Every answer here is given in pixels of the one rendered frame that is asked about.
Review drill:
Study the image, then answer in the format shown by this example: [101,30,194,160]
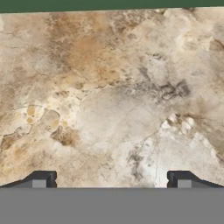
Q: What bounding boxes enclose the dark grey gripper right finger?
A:
[166,171,224,189]

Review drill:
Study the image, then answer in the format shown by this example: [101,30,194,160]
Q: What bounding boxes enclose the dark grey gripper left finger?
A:
[0,171,58,189]

